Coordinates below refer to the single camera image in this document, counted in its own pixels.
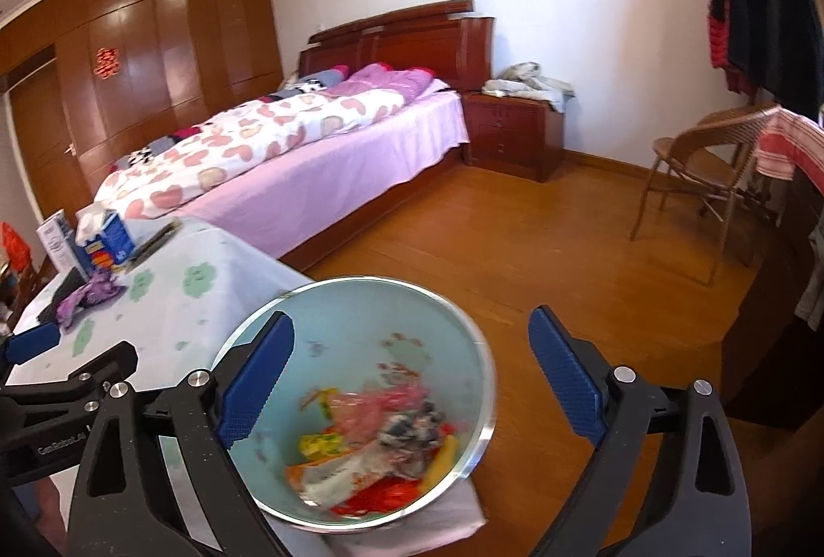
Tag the yellow sponge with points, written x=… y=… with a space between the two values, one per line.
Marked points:
x=440 y=465

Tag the crumpled clothes on nightstand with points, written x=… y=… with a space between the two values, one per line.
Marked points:
x=526 y=81

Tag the wooden bed with headboard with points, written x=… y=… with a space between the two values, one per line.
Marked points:
x=450 y=38

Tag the black foam net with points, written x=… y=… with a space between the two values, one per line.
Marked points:
x=72 y=281

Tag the dark wooden cabinet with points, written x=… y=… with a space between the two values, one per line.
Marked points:
x=771 y=371

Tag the cloud pattern tablecloth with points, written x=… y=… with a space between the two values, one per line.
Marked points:
x=179 y=309

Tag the hanging dark clothes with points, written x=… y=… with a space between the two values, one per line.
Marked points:
x=769 y=45

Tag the wooden wardrobe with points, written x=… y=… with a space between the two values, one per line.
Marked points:
x=181 y=61

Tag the purple blanket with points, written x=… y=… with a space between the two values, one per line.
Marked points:
x=409 y=83

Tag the purple wrapper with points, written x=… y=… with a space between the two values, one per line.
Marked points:
x=100 y=288

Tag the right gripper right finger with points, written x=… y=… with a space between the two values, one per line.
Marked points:
x=665 y=477

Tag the white paper box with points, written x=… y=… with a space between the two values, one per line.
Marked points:
x=57 y=239

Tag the purple bed sheet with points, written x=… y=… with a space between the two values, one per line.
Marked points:
x=285 y=202

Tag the plaid cloth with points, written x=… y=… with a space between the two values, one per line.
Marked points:
x=411 y=438

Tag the wooden door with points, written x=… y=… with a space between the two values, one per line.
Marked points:
x=47 y=149

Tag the red striped towel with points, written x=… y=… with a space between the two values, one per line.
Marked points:
x=789 y=142

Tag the wicker folding chair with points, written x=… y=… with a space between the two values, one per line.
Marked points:
x=708 y=161

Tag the yellow white plastic bag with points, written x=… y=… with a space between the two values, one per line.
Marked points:
x=328 y=482

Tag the wooden nightstand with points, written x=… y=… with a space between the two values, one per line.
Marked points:
x=524 y=138

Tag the red double happiness decal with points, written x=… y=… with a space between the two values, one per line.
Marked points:
x=107 y=63

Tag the pink cellophane wrapper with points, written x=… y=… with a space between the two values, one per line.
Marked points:
x=358 y=416

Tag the cow pattern pillow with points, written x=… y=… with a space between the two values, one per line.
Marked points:
x=310 y=83

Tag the red gift bag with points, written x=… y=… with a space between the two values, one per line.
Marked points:
x=18 y=251

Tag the heart pattern quilt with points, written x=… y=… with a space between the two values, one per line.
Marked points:
x=234 y=142

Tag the red foam net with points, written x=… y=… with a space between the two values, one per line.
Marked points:
x=383 y=497

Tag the blue milk carton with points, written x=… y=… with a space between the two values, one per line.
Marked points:
x=102 y=235

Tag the light blue trash bin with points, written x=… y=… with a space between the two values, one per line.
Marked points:
x=355 y=333

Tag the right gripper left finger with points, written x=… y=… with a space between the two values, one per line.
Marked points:
x=123 y=502

